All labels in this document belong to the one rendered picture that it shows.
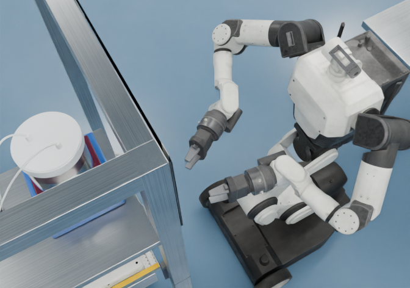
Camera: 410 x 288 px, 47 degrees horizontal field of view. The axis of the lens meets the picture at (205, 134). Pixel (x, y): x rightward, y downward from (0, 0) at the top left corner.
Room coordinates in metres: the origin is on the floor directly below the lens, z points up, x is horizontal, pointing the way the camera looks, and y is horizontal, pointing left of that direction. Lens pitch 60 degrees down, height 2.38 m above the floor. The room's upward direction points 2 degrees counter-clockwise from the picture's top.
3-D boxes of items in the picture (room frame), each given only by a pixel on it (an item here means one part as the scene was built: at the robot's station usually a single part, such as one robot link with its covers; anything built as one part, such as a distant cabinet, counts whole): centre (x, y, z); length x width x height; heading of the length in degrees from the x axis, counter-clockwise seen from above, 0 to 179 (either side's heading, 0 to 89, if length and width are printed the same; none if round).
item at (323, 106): (0.89, -0.46, 1.11); 0.34 x 0.30 x 0.36; 27
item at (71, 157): (0.51, 0.34, 1.44); 0.15 x 0.15 x 0.19
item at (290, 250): (0.85, -0.39, 0.19); 0.64 x 0.52 x 0.33; 117
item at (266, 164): (0.68, -0.23, 0.97); 0.11 x 0.11 x 0.11; 19
